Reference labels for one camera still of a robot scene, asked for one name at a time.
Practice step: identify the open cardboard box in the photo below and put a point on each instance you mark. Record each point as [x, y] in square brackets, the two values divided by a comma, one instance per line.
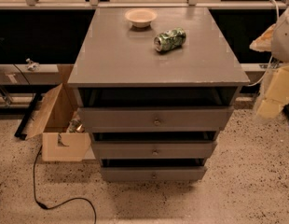
[58, 108]

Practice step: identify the grey drawer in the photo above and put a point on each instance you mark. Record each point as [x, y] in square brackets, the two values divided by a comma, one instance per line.
[123, 174]
[156, 119]
[154, 150]

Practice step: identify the grey drawer cabinet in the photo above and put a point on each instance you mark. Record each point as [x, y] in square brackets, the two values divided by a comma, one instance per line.
[119, 67]

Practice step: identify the grey middle drawer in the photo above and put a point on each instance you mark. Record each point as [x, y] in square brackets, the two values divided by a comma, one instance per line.
[154, 150]

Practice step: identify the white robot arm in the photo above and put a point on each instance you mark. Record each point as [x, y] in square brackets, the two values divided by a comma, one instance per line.
[274, 94]

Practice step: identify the white ceramic bowl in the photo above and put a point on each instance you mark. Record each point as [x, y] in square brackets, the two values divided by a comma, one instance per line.
[140, 17]

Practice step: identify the grey bottom drawer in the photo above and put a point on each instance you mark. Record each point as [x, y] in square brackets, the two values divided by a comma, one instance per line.
[123, 174]

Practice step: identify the black metal leg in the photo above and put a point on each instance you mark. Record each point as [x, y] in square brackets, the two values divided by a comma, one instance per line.
[19, 133]

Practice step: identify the grey top drawer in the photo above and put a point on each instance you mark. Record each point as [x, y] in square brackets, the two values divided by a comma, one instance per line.
[156, 119]

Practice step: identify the small clear object on ledge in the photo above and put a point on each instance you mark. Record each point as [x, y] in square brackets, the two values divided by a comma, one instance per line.
[31, 65]

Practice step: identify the green soda can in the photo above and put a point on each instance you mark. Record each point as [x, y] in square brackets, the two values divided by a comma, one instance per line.
[170, 40]

